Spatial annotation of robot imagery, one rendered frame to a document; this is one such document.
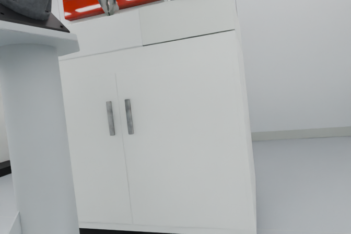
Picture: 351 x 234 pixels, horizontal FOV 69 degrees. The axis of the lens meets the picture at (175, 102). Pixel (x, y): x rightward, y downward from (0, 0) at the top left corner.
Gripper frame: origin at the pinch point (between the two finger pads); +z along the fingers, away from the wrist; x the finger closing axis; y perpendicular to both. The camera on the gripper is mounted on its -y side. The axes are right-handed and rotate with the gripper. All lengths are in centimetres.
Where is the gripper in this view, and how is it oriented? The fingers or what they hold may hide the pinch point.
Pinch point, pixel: (109, 14)
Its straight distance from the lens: 116.1
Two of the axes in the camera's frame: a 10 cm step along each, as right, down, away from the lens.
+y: 2.9, -0.6, 9.5
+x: -9.5, 1.0, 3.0
